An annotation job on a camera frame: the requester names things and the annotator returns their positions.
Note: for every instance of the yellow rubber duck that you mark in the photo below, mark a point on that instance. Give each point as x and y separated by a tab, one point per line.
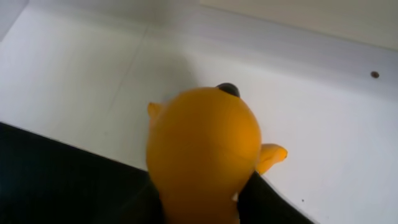
202	140

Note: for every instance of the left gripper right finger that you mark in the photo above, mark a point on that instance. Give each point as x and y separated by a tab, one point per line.
267	208

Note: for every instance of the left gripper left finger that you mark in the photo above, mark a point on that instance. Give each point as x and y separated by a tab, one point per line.
144	205

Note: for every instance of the white shelf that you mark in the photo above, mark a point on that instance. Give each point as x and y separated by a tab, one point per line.
77	77

